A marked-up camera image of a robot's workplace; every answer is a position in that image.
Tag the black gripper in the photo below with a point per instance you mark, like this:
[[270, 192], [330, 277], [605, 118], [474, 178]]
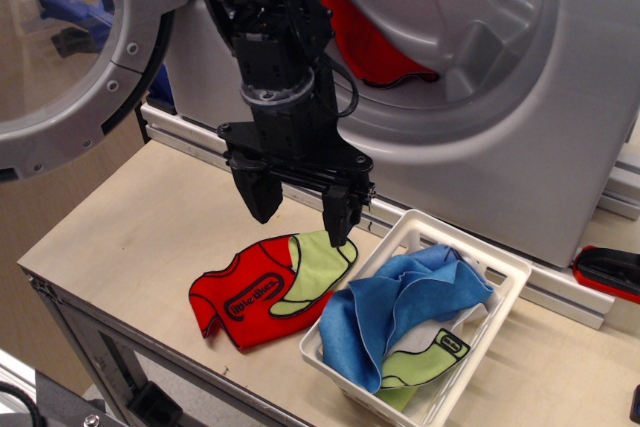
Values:
[[293, 135]]

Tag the red cloth with black trim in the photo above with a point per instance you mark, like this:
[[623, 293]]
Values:
[[370, 56]]

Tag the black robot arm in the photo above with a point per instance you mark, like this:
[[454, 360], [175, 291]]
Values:
[[287, 80]]

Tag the grey toy washing machine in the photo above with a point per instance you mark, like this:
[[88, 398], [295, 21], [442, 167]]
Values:
[[516, 139]]

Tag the green toy sock cloth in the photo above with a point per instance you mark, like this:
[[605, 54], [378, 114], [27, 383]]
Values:
[[318, 267]]

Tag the red toy shirt cloth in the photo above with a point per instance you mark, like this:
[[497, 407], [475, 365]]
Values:
[[247, 298]]

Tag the blue cloth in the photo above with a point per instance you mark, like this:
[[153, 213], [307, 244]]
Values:
[[355, 326]]

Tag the white cloth in basket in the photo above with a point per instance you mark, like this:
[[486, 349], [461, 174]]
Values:
[[439, 290]]

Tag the green sock cloth in basket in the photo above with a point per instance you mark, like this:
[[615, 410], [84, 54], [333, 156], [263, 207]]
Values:
[[415, 364]]

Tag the grey round washer door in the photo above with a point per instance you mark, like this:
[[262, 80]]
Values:
[[71, 71]]

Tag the blue object behind door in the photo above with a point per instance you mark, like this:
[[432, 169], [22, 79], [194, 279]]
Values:
[[92, 25]]

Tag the red black clamp tool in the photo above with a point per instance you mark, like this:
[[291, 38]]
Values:
[[610, 271]]

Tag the grey table frame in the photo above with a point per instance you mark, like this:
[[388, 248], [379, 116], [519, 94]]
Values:
[[145, 381]]

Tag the white aluminium rail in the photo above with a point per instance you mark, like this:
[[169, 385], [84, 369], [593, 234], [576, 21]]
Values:
[[549, 286]]

